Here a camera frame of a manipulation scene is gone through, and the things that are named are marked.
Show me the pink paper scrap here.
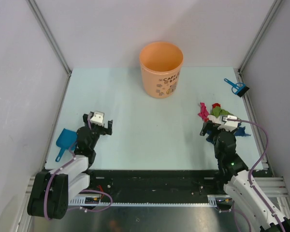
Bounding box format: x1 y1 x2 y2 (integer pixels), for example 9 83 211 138
198 102 209 122

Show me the green paper scrap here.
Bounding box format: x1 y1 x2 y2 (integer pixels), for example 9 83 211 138
211 106 233 118

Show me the red paper scrap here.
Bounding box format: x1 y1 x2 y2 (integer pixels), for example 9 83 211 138
212 103 221 109

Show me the blue plastic dustpan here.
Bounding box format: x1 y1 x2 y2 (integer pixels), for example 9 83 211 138
55 128 77 162

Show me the blue hand brush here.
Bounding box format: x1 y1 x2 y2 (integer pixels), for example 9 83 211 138
224 78 249 97

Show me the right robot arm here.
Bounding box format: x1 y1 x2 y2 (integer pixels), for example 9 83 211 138
200 120 290 232

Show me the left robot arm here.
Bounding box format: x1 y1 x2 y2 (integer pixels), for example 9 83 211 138
27 111 113 219

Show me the dark blue paper scrap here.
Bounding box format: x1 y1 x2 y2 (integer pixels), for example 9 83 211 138
234 127 251 137

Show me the orange plastic bucket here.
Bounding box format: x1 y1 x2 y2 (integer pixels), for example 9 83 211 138
139 42 184 99

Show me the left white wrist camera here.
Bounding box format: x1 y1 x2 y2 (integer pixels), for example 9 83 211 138
90 111 104 126

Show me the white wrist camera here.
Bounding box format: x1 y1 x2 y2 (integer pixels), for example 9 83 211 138
207 115 239 131
90 111 104 126

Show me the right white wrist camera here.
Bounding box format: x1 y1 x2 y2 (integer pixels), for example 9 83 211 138
207 115 239 131

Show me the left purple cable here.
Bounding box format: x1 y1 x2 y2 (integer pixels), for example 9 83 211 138
44 113 113 220

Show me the purple cable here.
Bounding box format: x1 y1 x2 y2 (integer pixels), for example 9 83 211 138
44 113 113 220
226 117 288 232

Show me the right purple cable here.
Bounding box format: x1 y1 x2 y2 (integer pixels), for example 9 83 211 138
226 117 288 232

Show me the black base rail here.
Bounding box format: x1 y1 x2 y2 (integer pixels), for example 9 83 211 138
85 170 225 203

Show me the white cable duct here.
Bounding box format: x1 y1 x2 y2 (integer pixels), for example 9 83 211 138
68 195 232 207

